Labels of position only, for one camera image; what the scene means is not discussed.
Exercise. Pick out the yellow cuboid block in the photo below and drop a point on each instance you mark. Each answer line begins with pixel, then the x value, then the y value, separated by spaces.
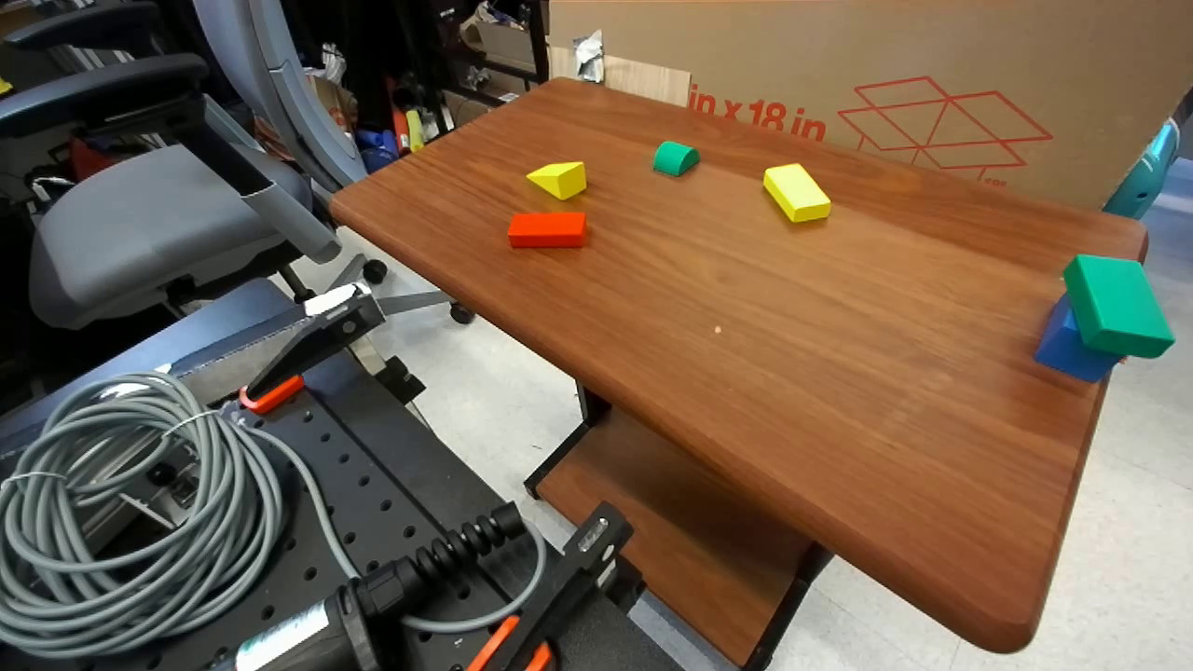
pixel 794 196

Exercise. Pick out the red cuboid block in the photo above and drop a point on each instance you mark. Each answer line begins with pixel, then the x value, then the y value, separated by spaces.
pixel 559 228

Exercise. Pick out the yellow wedge block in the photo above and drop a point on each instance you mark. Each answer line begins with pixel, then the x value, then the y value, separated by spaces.
pixel 559 180

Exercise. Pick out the small green block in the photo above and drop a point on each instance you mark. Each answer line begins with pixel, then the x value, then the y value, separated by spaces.
pixel 675 157

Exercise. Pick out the black orange front clamp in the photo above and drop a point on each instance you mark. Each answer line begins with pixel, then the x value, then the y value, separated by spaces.
pixel 588 566

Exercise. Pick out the black orange clamp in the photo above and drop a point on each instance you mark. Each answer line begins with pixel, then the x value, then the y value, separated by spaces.
pixel 588 566
pixel 329 326

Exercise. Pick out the wooden lower table shelf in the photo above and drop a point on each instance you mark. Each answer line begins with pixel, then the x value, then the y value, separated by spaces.
pixel 713 559

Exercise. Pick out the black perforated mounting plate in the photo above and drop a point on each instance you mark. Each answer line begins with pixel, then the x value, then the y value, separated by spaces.
pixel 390 485

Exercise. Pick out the black power plug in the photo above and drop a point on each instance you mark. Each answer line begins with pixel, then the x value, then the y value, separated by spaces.
pixel 390 600

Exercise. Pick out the blue block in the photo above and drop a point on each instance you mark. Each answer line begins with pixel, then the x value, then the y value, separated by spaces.
pixel 1062 347

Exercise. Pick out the grey office chair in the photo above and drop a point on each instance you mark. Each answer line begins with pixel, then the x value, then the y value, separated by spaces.
pixel 197 216

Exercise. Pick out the large green block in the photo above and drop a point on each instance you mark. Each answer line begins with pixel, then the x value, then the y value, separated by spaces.
pixel 1117 306

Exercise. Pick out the large cardboard box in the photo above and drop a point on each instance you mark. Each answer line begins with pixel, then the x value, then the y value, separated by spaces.
pixel 1052 100

